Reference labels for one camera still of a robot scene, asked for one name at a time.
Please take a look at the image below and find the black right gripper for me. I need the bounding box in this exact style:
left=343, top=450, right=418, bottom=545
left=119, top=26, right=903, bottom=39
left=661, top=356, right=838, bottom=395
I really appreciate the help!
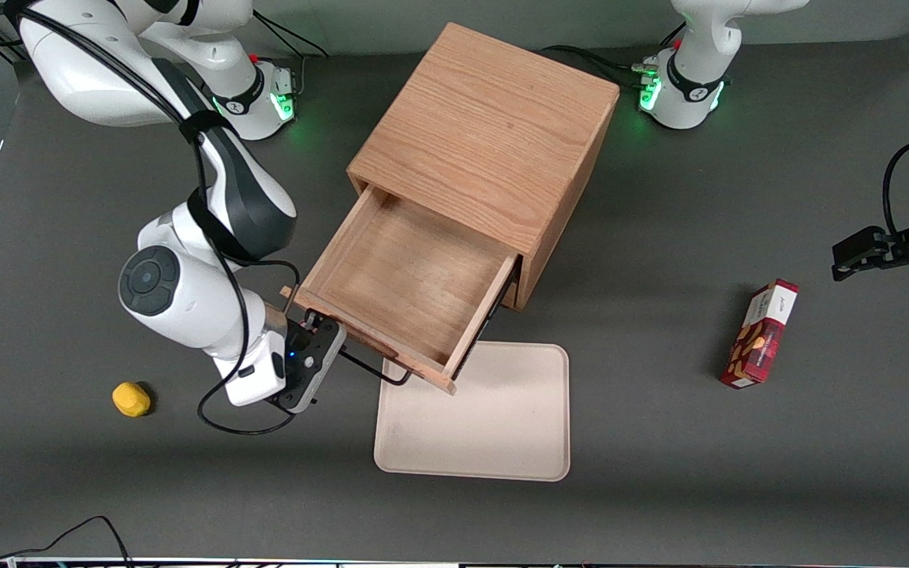
left=265, top=310, right=339, bottom=409

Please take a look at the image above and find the black metal drawer handle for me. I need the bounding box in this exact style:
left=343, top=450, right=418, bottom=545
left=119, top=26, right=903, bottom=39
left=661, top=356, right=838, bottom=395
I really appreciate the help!
left=339, top=346, right=413, bottom=388

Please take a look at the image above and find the wooden drawer with shallow tray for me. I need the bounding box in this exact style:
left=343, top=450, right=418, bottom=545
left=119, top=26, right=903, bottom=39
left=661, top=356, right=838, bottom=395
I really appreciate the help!
left=279, top=183, right=521, bottom=396

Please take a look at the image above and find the wooden drawer cabinet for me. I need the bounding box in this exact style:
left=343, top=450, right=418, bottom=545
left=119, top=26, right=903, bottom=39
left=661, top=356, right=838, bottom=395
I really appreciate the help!
left=346, top=21, right=622, bottom=311

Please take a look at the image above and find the red cookie box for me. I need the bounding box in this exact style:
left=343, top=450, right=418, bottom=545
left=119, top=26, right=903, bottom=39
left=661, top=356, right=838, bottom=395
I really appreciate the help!
left=720, top=278, right=801, bottom=390

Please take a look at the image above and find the beige plastic tray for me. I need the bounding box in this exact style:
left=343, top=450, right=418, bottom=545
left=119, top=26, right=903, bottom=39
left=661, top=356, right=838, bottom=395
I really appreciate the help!
left=373, top=341, right=571, bottom=483

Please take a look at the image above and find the yellow lemon toy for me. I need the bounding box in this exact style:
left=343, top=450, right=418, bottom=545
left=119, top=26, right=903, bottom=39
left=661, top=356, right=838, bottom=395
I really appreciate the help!
left=112, top=382, right=152, bottom=418

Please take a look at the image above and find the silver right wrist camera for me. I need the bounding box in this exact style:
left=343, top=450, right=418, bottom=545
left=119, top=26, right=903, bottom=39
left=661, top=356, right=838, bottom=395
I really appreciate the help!
left=289, top=319, right=348, bottom=416

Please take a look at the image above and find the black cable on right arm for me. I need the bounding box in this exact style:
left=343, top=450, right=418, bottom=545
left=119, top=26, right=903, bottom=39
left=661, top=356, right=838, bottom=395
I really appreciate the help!
left=0, top=0, right=301, bottom=437

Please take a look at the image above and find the black right base cable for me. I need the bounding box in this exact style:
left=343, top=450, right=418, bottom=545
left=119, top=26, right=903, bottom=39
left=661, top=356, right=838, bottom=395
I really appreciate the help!
left=251, top=9, right=331, bottom=97

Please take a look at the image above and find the black base cable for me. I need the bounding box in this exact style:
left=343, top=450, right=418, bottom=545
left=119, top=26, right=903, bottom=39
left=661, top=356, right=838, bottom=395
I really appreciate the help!
left=541, top=22, right=688, bottom=89
left=251, top=9, right=331, bottom=97

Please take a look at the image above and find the black cable at table edge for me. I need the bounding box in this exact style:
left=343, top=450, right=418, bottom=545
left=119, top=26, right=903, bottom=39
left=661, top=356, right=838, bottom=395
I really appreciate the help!
left=0, top=516, right=137, bottom=568

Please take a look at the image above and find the black left base cable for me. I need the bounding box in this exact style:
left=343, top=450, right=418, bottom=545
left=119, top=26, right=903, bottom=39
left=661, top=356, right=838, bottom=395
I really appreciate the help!
left=541, top=22, right=688, bottom=89

